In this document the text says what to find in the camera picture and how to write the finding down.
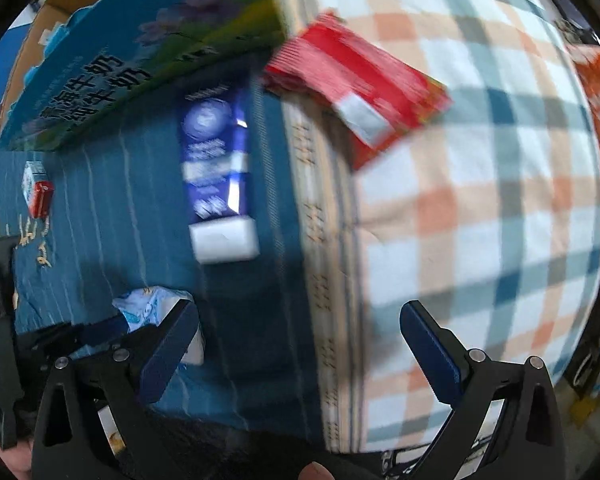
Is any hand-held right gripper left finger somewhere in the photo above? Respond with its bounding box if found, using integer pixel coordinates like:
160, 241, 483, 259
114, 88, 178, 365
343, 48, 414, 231
30, 299, 201, 480

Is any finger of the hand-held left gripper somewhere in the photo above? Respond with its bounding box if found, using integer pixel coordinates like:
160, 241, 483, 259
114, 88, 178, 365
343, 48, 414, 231
72, 314, 131, 357

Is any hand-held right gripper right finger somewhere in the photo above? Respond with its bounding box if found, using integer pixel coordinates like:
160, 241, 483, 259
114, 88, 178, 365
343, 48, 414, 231
399, 300, 567, 480

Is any white blue tissue packet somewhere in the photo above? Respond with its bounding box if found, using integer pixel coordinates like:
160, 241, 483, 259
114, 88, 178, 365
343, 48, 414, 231
112, 285, 206, 367

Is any person's left hand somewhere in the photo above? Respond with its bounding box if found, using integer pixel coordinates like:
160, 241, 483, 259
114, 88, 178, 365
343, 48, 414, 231
0, 437, 36, 480

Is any person's right hand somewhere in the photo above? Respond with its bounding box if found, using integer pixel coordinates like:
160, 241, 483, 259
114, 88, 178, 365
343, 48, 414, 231
298, 462, 335, 480

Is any blue striped blanket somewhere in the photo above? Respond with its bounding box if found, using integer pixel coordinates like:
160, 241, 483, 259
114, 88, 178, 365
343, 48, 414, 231
0, 72, 353, 443

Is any small red white carton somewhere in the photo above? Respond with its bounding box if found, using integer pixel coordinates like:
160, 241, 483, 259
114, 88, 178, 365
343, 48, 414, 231
22, 161, 56, 219

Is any orange blue plaid blanket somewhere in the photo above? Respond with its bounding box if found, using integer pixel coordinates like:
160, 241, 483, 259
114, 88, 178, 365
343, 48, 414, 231
272, 0, 600, 457

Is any blue white milk carton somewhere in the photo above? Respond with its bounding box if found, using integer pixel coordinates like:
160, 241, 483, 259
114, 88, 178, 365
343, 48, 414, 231
176, 80, 260, 265

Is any blue flat board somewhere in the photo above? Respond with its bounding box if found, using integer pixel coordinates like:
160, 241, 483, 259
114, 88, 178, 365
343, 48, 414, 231
0, 24, 37, 121

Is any red snack packet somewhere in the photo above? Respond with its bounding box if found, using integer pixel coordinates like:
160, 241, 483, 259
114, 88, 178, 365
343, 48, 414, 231
262, 10, 453, 171

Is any blue milk carton box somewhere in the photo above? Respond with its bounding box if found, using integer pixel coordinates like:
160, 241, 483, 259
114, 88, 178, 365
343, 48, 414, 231
0, 0, 287, 153

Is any brown cardboard box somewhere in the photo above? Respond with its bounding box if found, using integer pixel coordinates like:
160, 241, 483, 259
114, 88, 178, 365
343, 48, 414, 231
9, 0, 146, 88

